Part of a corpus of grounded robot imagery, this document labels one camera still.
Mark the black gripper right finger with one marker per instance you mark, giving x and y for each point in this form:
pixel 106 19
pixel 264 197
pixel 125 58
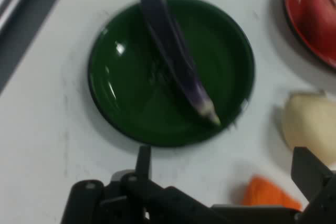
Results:
pixel 312 174

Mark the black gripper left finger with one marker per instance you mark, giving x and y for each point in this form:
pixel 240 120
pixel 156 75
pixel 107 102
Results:
pixel 136 197

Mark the purple eggplant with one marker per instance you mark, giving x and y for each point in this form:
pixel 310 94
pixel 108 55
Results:
pixel 173 53

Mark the orange carrot chunk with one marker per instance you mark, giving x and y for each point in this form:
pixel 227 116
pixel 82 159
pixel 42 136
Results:
pixel 267 193

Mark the yellow pear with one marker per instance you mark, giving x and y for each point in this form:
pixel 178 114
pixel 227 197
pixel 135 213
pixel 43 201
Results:
pixel 309 124

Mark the green enamel plate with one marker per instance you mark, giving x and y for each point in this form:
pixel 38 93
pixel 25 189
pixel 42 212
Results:
pixel 131 90

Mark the red enamel plate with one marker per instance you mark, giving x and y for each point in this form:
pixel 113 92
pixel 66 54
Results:
pixel 302 19

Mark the red apple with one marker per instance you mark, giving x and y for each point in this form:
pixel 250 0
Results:
pixel 323 11

